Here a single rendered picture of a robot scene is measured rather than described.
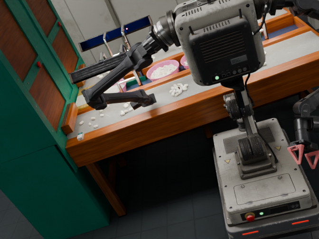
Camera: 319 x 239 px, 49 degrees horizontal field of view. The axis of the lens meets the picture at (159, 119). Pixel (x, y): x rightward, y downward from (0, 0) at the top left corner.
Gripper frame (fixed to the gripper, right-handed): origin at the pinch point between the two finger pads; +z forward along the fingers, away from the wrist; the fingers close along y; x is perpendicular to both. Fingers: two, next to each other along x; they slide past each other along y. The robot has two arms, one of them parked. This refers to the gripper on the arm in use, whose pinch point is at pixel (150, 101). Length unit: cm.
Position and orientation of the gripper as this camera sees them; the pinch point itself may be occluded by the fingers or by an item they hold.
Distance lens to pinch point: 242.3
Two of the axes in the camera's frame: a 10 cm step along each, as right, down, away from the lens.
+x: 3.1, 9.4, -1.1
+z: 1.6, 0.6, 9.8
